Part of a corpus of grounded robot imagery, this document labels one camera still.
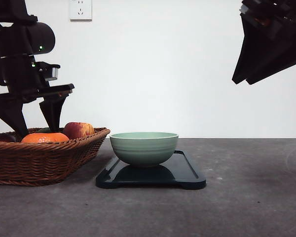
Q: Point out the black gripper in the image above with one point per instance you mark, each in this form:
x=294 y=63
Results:
x=269 y=43
x=28 y=80

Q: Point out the light green ceramic bowl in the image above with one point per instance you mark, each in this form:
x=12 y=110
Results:
x=144 y=148

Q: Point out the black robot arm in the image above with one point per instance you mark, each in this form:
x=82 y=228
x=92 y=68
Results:
x=22 y=37

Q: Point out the brown wicker basket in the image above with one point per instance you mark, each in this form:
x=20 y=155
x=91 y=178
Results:
x=41 y=163

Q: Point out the green avocado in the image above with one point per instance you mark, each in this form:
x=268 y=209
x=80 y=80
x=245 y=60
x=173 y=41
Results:
x=44 y=130

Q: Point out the orange fruit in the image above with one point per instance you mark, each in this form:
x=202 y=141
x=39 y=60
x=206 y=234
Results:
x=45 y=138

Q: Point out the dark purple plum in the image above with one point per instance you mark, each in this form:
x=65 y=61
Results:
x=7 y=137

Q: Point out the red yellow apple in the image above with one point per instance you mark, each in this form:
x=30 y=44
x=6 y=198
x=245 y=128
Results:
x=78 y=130

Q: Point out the dark teal rectangular tray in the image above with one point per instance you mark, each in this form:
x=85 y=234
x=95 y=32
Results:
x=179 y=171

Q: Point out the white wall socket left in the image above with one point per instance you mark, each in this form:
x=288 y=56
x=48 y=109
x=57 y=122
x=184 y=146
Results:
x=80 y=12

